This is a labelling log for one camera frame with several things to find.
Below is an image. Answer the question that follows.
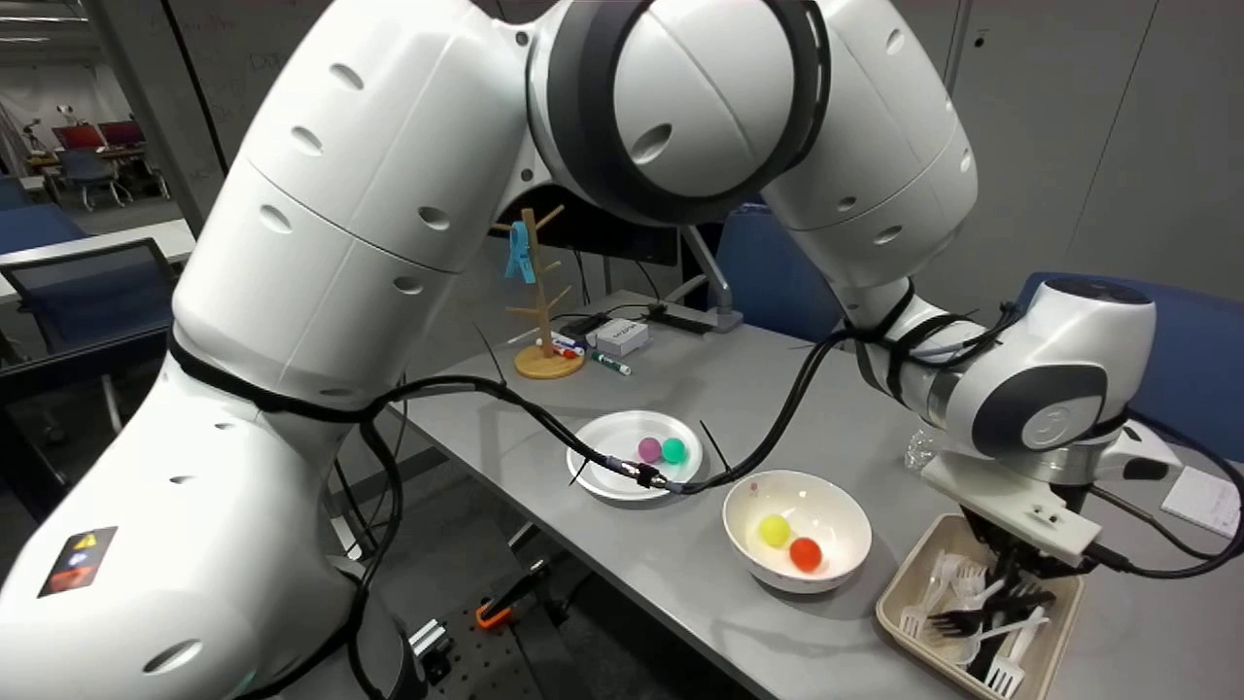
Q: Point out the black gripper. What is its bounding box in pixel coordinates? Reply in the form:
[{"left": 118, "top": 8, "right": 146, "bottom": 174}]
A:
[{"left": 969, "top": 515, "right": 1040, "bottom": 602}]

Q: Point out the orange ball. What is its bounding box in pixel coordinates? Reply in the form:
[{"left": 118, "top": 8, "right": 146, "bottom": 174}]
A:
[{"left": 790, "top": 537, "right": 825, "bottom": 573}]

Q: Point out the yellow ball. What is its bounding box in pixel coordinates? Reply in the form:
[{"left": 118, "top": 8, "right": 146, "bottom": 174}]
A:
[{"left": 758, "top": 515, "right": 794, "bottom": 549}]

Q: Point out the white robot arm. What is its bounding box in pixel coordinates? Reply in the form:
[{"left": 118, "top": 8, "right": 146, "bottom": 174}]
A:
[{"left": 0, "top": 0, "right": 1154, "bottom": 700}]

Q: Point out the white ceramic bowl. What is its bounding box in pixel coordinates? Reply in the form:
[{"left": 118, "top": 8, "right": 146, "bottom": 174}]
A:
[{"left": 721, "top": 472, "right": 870, "bottom": 594}]

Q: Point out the black plastic fork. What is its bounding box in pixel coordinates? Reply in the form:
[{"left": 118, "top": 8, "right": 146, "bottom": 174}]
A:
[{"left": 933, "top": 593, "right": 1051, "bottom": 676}]

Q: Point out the beige cutlery tray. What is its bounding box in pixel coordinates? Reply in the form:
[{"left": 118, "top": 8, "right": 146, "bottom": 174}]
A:
[{"left": 874, "top": 515, "right": 1086, "bottom": 700}]

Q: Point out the white paper sheet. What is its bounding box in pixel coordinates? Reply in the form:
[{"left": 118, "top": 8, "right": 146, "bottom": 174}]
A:
[{"left": 1162, "top": 468, "right": 1241, "bottom": 537}]

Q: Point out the blue chair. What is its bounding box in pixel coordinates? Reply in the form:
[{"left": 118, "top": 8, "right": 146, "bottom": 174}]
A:
[
  {"left": 1016, "top": 273, "right": 1244, "bottom": 462},
  {"left": 715, "top": 201, "right": 838, "bottom": 341}
]

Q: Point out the green ball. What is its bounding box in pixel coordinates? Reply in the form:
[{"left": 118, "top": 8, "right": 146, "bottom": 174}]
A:
[{"left": 662, "top": 435, "right": 686, "bottom": 468}]

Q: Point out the white foam plate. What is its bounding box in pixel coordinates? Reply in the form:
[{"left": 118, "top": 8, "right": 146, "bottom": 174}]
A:
[{"left": 565, "top": 407, "right": 705, "bottom": 502}]

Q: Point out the purple ball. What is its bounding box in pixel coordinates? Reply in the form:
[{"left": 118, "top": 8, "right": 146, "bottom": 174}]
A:
[{"left": 636, "top": 435, "right": 662, "bottom": 462}]

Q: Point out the small white box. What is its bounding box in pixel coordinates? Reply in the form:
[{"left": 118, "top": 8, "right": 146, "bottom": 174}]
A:
[{"left": 588, "top": 319, "right": 650, "bottom": 359}]

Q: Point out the green white marker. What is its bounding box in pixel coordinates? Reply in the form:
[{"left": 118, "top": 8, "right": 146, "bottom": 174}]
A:
[{"left": 581, "top": 349, "right": 629, "bottom": 376}]

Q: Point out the wooden mug tree stand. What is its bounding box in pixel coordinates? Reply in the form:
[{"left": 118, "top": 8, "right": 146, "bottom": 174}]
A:
[{"left": 505, "top": 206, "right": 581, "bottom": 381}]

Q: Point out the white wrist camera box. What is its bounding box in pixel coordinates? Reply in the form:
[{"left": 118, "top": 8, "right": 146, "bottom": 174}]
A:
[{"left": 917, "top": 457, "right": 1100, "bottom": 566}]

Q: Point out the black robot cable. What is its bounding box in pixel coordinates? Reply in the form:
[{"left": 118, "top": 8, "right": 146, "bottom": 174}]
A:
[{"left": 308, "top": 306, "right": 1244, "bottom": 700}]

